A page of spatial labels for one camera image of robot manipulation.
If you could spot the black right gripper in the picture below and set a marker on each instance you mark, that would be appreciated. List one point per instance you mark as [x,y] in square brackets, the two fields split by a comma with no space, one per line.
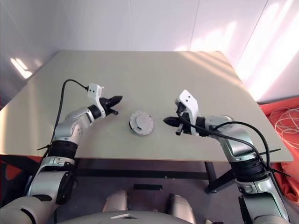
[187,129]

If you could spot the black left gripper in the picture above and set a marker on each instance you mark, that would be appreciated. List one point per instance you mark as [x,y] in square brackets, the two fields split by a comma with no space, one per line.
[105,103]

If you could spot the silver round motor lid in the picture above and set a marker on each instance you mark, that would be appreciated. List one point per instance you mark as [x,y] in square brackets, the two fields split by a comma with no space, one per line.
[143,121]

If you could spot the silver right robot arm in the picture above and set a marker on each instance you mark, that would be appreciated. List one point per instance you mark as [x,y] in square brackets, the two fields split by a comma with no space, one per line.
[238,137]

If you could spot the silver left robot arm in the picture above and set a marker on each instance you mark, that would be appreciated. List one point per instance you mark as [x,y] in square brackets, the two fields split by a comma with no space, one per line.
[70,126]

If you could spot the black floor strip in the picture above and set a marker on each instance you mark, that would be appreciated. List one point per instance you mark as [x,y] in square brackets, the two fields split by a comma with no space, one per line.
[147,187]

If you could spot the grey rounded right leg shell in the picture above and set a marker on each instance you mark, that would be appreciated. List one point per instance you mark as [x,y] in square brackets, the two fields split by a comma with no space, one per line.
[181,207]

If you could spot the grey rounded leg shell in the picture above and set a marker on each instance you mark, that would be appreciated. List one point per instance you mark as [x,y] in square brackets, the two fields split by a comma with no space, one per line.
[181,207]
[116,200]

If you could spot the orange fabric cloth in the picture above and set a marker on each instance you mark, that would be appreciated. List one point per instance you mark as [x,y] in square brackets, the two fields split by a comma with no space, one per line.
[266,109]
[9,172]

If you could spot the grey rounded left leg shell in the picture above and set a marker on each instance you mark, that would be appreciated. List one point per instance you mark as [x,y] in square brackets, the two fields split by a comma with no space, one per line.
[116,200]

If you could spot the grey robot torso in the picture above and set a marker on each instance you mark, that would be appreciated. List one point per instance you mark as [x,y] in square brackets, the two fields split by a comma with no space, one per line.
[140,220]

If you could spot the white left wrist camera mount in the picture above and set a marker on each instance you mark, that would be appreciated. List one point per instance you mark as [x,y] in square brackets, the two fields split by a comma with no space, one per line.
[93,89]

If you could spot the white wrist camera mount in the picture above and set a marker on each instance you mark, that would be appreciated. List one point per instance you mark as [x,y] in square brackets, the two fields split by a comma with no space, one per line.
[188,99]
[93,89]

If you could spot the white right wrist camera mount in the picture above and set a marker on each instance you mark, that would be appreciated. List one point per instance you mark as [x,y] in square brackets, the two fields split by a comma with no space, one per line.
[188,99]

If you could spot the black table frame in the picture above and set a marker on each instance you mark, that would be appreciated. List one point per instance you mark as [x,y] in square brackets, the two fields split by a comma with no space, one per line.
[140,173]

